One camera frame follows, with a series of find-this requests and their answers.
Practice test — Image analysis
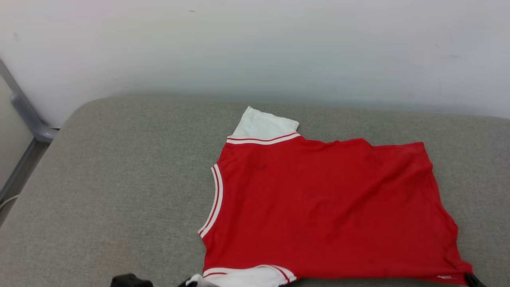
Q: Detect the grey metal frame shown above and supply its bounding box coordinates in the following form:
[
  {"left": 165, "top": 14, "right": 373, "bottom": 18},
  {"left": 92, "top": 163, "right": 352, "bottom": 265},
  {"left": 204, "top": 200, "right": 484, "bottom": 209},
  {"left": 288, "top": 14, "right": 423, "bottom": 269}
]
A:
[{"left": 0, "top": 59, "right": 61, "bottom": 202}]

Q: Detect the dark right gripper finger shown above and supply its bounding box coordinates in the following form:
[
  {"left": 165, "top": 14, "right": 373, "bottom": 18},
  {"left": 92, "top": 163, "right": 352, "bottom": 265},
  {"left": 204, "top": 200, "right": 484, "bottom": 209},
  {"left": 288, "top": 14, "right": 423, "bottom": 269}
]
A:
[{"left": 464, "top": 273, "right": 487, "bottom": 287}]

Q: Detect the red and white shirt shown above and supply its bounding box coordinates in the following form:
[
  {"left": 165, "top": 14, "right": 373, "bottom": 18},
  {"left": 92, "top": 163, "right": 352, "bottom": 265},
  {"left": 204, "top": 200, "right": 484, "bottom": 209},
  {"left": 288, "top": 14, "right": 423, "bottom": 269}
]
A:
[{"left": 187, "top": 106, "right": 475, "bottom": 287}]

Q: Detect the thin white cable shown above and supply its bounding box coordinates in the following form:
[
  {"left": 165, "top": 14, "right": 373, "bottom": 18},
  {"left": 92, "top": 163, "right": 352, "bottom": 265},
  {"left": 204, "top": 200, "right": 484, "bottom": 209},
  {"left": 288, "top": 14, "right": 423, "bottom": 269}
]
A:
[{"left": 0, "top": 194, "right": 20, "bottom": 210}]

